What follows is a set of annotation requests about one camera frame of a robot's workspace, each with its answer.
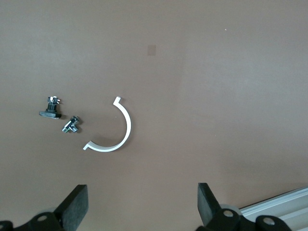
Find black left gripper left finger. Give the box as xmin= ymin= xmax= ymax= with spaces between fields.
xmin=0 ymin=184 xmax=89 ymax=231

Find white drawer cabinet housing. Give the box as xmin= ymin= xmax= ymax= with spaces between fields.
xmin=240 ymin=185 xmax=308 ymax=231

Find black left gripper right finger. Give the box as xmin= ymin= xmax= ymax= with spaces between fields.
xmin=196 ymin=182 xmax=291 ymax=231

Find white semicircular plastic bracket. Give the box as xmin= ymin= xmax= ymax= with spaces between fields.
xmin=82 ymin=96 xmax=132 ymax=153

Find small metal fitting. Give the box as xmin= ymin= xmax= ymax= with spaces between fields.
xmin=62 ymin=115 xmax=81 ymax=134

